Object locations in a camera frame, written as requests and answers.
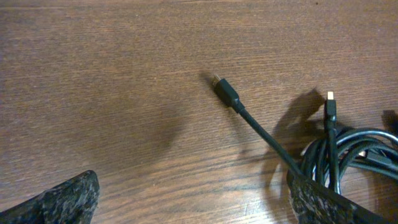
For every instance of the black speckled left gripper left finger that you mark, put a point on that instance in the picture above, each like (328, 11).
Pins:
(73, 201)

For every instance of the black speckled left gripper right finger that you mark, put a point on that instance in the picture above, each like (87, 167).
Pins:
(314, 203)

